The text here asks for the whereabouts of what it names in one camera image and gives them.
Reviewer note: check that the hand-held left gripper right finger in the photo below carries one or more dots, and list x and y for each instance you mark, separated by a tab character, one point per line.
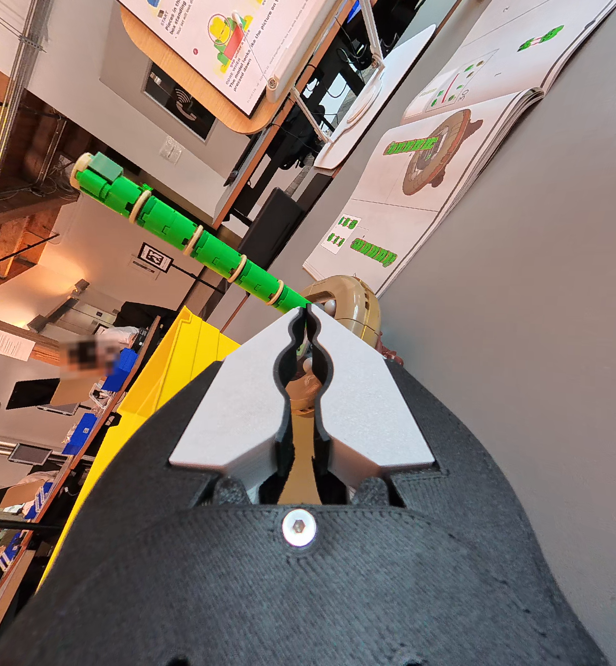
375	416

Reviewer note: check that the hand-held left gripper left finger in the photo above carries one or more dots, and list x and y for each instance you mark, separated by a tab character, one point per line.
229	416

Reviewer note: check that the yellow plastic bin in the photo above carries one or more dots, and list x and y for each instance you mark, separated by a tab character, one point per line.
183	354

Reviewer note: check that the green brick bamboo stalk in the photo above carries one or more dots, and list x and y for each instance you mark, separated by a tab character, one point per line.
209	249

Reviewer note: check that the grey desk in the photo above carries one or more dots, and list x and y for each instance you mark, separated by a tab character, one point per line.
521	338

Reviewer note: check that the blue plastic bin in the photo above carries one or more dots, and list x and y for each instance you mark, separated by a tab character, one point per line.
40	502
123	367
11	551
81	434

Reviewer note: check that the silver laptop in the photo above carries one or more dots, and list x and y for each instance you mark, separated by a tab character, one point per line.
73	393

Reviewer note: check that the black sign stand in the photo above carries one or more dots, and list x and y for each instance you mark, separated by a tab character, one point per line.
154	257

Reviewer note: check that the black power box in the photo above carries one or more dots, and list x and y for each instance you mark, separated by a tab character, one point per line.
271	229

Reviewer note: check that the black monitor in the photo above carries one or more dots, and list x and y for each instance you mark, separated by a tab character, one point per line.
29	393

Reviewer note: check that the white paper notice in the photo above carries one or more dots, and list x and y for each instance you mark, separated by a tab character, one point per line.
0	341

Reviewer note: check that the building instruction booklet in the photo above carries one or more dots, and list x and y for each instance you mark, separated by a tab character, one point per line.
443	171

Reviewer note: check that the white stand base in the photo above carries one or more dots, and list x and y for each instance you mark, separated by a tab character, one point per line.
349	140

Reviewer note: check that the long wooden table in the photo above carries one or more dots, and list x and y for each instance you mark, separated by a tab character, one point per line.
3	593

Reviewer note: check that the white page holder bar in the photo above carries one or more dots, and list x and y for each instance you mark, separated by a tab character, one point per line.
292	67

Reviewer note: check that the printed instruction sheet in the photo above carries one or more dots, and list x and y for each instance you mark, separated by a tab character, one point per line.
266	41

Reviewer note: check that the grey wall lamp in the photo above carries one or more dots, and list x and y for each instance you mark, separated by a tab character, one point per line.
58	307

